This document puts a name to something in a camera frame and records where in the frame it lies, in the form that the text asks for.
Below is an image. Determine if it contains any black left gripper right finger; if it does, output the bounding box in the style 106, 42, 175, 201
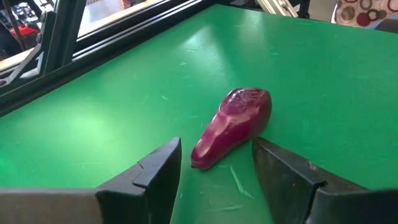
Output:
252, 138, 398, 224

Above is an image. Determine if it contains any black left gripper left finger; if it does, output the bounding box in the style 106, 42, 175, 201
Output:
0, 137, 182, 224

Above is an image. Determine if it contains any small purple eggplant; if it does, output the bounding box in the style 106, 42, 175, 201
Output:
190, 87, 273, 170

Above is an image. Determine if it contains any red object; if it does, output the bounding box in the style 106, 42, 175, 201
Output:
11, 24, 40, 41

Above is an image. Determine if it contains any circle patterned cloth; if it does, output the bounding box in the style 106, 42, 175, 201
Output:
331, 0, 398, 30

